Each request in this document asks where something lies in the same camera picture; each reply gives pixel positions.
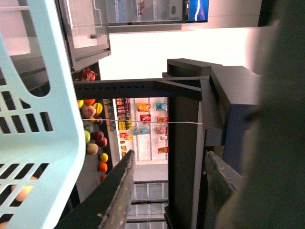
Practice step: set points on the yellow star fruit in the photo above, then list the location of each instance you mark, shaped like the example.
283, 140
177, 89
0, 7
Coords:
98, 107

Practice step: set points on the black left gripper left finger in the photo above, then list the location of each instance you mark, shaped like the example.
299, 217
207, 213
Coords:
108, 205

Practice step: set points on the orange beside far lemon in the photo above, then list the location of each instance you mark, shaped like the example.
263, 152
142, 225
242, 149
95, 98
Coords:
103, 167

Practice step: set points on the large light blue basket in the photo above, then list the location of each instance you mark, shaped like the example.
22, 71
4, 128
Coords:
39, 136

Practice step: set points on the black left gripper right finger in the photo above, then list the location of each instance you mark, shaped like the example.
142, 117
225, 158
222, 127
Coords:
218, 182

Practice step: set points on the pink dragon fruit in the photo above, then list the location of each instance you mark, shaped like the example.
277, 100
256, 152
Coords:
86, 75

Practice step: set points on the yellow lemon far shelf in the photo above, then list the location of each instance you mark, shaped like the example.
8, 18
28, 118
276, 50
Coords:
104, 157

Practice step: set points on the black metal shelf rack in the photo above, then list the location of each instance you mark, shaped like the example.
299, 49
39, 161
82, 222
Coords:
209, 106

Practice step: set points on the dark red apple far shelf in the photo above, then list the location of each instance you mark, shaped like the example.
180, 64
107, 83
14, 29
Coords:
97, 136

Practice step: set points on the large orange front left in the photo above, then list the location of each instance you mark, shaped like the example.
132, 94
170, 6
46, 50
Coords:
89, 102

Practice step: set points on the peach pink fruit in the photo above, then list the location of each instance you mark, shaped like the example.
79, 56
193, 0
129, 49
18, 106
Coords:
88, 111

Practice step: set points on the pale round asian pear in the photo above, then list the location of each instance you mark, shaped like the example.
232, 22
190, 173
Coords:
21, 196

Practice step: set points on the glass freezer cabinet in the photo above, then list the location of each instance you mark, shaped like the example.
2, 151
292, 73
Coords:
85, 30

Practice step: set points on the white background product shelf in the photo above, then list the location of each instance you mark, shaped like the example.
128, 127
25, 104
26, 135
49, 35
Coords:
141, 126

